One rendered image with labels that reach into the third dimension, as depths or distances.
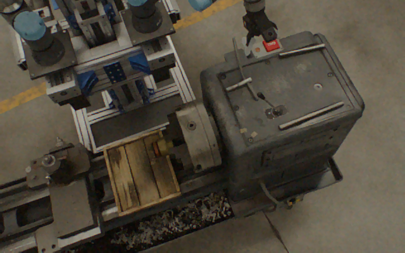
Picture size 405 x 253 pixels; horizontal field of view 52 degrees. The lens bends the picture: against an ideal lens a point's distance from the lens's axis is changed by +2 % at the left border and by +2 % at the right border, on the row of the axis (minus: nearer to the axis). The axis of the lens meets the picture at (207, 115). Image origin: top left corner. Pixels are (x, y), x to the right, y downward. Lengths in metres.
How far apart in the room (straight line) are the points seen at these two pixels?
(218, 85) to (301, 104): 0.35
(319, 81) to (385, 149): 1.45
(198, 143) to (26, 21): 0.91
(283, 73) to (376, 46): 1.86
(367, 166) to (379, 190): 0.17
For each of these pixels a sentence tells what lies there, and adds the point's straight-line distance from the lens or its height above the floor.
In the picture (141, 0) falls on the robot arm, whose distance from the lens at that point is 1.91.
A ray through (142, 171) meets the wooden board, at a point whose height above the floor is 0.89.
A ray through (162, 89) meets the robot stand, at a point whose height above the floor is 0.22.
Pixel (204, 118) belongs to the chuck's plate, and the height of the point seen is 1.24.
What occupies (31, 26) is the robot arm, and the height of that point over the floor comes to 1.39.
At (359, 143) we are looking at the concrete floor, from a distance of 3.11.
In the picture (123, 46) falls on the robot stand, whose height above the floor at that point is 1.07.
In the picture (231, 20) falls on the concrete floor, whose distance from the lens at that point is 3.55.
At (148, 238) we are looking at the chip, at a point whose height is 0.58.
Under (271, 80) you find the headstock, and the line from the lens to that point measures 1.76.
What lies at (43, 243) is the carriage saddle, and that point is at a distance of 2.06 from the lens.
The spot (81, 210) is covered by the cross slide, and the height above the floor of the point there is 0.97.
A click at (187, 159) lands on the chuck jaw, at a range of 1.76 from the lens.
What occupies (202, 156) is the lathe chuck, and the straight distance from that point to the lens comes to 1.71.
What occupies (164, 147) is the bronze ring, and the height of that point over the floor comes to 1.12.
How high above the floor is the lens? 2.76
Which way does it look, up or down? 64 degrees down
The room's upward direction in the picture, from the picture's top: 7 degrees counter-clockwise
